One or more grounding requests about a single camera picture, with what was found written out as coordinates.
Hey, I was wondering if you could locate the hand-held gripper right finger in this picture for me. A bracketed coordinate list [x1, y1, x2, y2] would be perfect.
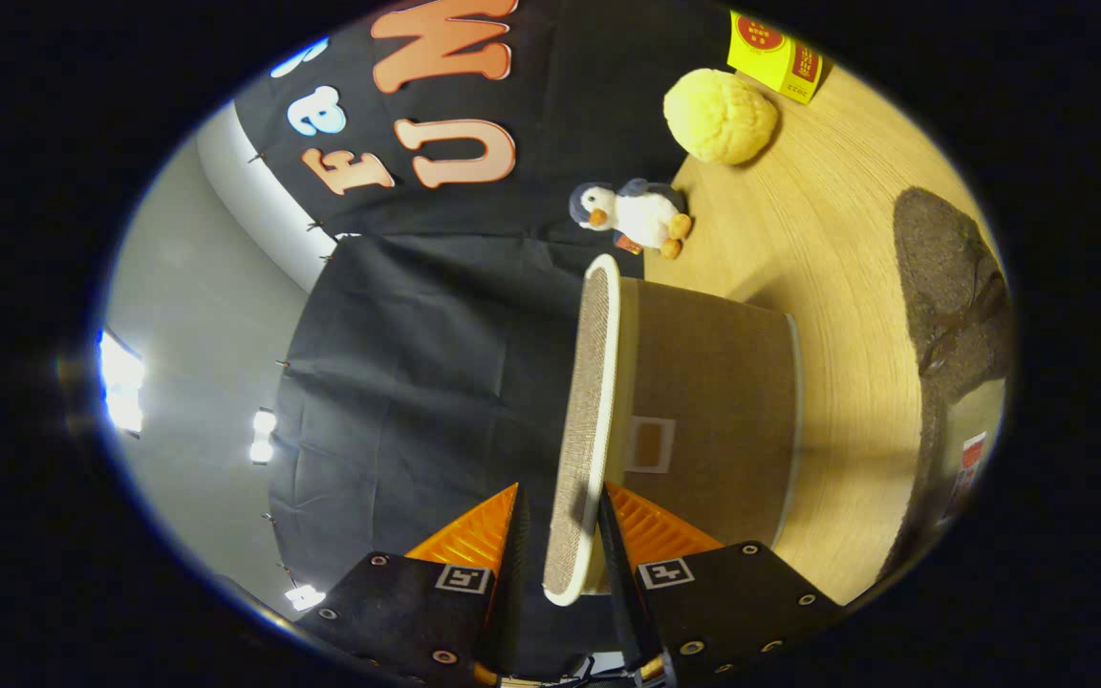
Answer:
[596, 481, 846, 687]

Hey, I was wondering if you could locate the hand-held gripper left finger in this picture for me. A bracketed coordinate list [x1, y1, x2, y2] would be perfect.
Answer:
[294, 481, 532, 687]

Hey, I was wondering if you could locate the brown storage box lid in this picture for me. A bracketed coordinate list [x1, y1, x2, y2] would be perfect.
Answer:
[543, 253, 623, 608]

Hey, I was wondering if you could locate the brown fabric storage box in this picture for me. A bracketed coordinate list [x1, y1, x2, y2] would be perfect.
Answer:
[598, 275, 805, 595]

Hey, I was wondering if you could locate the brown fuzzy shoe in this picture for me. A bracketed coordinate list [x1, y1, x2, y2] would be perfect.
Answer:
[878, 186, 1017, 586]

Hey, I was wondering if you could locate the black backdrop cloth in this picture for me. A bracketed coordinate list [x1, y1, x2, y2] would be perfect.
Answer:
[230, 0, 752, 679]

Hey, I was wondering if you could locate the penguin plush toy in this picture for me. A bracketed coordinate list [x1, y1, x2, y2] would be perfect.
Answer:
[568, 178, 695, 261]

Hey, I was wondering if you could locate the large ceiling light panel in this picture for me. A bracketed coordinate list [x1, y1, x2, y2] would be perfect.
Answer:
[97, 330, 145, 436]

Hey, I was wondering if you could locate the yellow bread plush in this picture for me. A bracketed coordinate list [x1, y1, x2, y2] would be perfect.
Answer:
[662, 67, 781, 166]

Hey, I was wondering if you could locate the yellow book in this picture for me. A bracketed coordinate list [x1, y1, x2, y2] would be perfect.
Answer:
[727, 10, 824, 104]

